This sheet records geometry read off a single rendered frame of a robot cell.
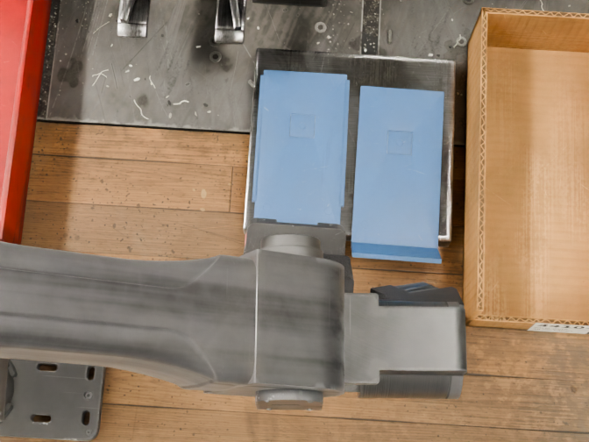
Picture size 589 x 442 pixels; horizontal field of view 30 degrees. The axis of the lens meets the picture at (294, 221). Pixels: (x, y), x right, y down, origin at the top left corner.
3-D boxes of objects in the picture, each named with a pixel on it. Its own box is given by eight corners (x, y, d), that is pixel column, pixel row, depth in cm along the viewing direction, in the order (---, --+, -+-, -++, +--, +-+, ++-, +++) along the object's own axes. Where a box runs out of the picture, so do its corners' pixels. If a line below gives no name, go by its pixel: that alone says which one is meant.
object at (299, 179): (251, 247, 89) (251, 238, 86) (264, 71, 93) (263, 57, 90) (338, 253, 89) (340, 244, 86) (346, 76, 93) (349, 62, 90)
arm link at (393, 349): (448, 281, 69) (479, 234, 57) (451, 421, 66) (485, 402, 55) (263, 280, 69) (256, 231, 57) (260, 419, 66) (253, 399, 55)
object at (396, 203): (349, 265, 89) (351, 256, 86) (360, 87, 93) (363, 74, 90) (436, 271, 89) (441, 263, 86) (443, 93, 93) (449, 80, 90)
